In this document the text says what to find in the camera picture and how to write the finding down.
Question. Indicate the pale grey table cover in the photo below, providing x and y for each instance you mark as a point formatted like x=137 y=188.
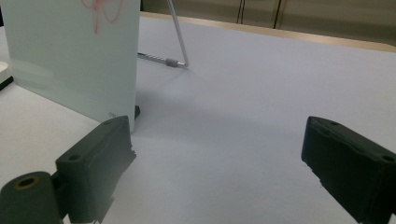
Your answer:
x=236 y=102

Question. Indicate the metal whiteboard stand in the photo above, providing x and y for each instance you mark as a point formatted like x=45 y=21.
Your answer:
x=179 y=34

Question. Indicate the pale green glass whiteboard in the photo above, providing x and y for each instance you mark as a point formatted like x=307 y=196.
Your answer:
x=74 y=62

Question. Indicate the vertical wall pipe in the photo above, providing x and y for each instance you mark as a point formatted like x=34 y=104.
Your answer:
x=278 y=12

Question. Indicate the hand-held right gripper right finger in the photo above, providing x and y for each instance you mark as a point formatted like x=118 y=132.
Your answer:
x=351 y=168

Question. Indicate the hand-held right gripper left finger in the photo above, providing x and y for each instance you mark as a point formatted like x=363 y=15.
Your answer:
x=93 y=161

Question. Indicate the white board eraser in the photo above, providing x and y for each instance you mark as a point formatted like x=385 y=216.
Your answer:
x=4 y=73

